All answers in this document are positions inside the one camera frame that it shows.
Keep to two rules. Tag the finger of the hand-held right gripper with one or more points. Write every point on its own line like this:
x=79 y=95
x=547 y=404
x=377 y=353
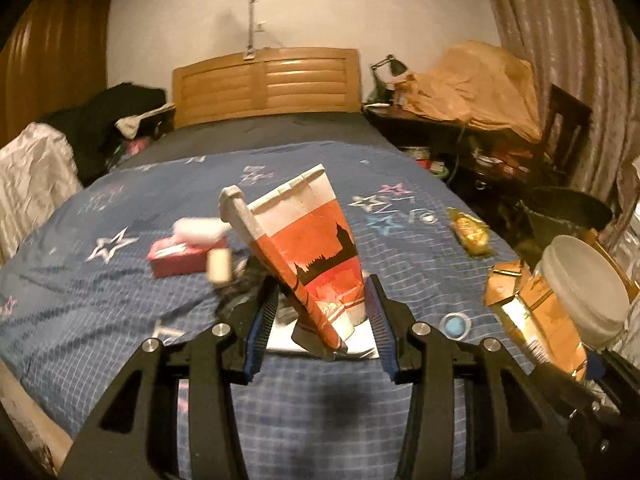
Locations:
x=597 y=366

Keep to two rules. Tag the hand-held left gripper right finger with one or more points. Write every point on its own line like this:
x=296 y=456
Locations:
x=380 y=332

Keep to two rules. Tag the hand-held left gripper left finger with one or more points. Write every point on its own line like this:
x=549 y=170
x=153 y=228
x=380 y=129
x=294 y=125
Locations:
x=260 y=332

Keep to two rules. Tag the orange foil bag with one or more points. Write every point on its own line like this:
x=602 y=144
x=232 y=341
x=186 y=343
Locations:
x=540 y=315

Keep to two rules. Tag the white plastic bucket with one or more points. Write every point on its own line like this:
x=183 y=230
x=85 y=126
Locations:
x=585 y=285

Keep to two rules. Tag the red and white paper carton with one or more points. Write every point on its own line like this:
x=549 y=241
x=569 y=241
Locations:
x=320 y=240

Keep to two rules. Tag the cream sponge block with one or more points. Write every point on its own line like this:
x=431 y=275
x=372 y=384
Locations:
x=200 y=231

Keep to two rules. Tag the dark crumpled item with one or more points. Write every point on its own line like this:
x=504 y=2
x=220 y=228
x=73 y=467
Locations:
x=244 y=280

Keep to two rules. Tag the small cream roll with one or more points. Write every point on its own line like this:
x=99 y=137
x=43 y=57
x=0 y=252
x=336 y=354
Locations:
x=220 y=266

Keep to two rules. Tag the red tissue box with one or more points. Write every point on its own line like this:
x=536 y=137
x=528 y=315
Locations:
x=170 y=261

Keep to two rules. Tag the yellow snack packet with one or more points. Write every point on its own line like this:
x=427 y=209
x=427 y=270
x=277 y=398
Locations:
x=470 y=232

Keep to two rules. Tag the blue checked star blanket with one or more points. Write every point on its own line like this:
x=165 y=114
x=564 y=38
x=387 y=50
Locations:
x=125 y=310

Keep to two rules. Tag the black bin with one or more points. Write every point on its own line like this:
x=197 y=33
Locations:
x=565 y=207

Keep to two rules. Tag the green plastic basket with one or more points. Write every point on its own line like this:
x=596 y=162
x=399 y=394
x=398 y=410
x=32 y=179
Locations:
x=438 y=169

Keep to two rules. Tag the dark grey bed sheet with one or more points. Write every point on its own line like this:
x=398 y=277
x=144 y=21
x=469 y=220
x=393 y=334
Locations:
x=280 y=130

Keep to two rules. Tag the dark wooden desk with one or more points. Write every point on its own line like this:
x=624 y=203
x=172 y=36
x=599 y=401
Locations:
x=425 y=125

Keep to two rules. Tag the pink cloth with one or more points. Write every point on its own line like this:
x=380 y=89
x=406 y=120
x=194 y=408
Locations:
x=136 y=147

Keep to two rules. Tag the small grey white cloth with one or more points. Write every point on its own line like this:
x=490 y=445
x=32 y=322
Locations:
x=132 y=122

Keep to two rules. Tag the wooden headboard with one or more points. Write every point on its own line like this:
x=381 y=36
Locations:
x=225 y=85

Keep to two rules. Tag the dark wooden chair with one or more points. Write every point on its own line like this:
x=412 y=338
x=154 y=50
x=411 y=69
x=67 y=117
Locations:
x=570 y=110

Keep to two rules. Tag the black desk lamp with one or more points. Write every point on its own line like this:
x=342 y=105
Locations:
x=400 y=65

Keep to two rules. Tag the black clothes pile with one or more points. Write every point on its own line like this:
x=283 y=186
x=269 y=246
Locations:
x=95 y=120

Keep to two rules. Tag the white crumpled cloth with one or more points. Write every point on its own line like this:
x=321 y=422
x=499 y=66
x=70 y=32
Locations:
x=35 y=170

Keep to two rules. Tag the brown wooden wardrobe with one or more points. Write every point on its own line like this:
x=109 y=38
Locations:
x=50 y=60

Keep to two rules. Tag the patterned curtain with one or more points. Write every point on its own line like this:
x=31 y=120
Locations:
x=550 y=20

